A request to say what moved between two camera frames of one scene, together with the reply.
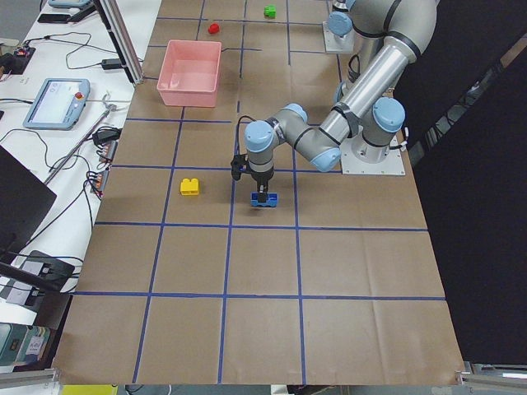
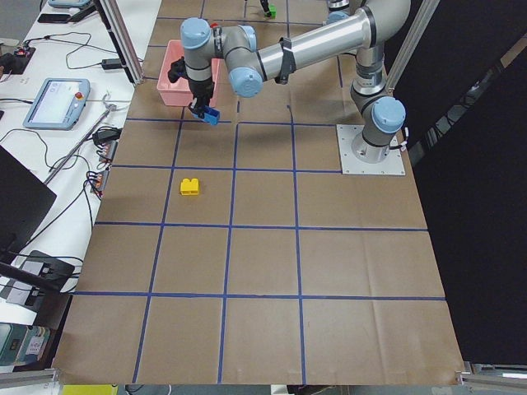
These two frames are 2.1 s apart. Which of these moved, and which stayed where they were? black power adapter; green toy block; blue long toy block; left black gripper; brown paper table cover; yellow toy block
Moved: blue long toy block; left black gripper
Stayed: green toy block; black power adapter; yellow toy block; brown paper table cover
